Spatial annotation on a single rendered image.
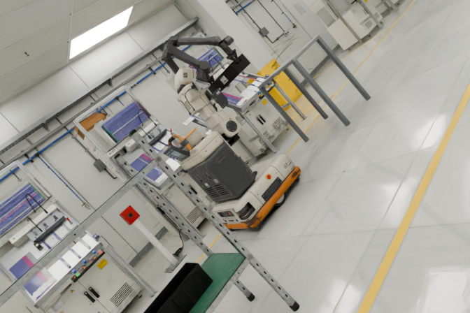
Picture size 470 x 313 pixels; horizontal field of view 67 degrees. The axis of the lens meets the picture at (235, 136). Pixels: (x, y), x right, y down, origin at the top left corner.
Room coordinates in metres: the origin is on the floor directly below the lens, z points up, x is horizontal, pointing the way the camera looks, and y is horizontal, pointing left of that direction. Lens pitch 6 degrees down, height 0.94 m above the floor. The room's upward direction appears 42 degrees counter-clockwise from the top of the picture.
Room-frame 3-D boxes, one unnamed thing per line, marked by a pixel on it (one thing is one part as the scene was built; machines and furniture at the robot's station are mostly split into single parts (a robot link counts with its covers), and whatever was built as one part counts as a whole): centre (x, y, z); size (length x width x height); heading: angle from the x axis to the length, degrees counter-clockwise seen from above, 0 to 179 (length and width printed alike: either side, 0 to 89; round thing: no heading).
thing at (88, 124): (4.54, 1.11, 1.82); 0.68 x 0.30 x 0.20; 121
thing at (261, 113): (5.02, -0.37, 0.65); 1.01 x 0.73 x 1.29; 31
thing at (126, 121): (4.34, 0.86, 1.52); 0.51 x 0.13 x 0.27; 121
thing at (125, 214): (3.64, 1.35, 0.39); 0.24 x 0.24 x 0.78; 31
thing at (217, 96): (3.17, -0.06, 0.99); 0.28 x 0.16 x 0.22; 27
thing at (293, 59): (3.60, -0.89, 0.40); 0.70 x 0.45 x 0.80; 27
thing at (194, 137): (2.99, 0.30, 0.87); 0.23 x 0.15 x 0.11; 27
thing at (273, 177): (3.04, 0.20, 0.16); 0.67 x 0.64 x 0.25; 117
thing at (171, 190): (4.41, 0.98, 0.31); 0.70 x 0.65 x 0.62; 121
